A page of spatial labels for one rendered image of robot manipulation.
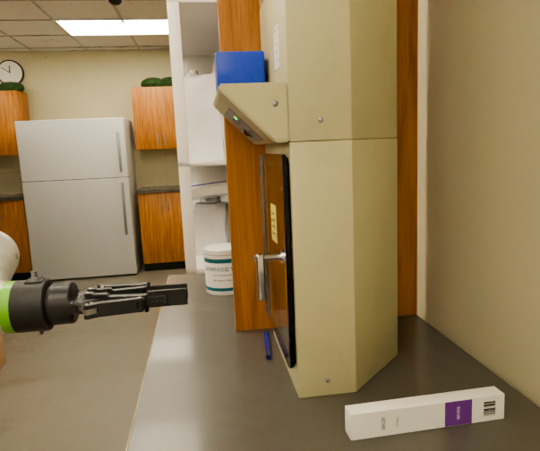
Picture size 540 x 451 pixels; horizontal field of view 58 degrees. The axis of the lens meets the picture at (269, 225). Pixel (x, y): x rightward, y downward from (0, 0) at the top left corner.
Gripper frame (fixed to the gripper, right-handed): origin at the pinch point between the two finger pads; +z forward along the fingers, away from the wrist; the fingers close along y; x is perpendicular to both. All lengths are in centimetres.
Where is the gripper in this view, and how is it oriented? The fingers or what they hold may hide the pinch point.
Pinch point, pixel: (168, 294)
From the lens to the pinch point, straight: 93.1
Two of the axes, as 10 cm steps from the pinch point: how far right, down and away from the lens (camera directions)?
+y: -1.4, -1.7, 9.7
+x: 0.4, 9.8, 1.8
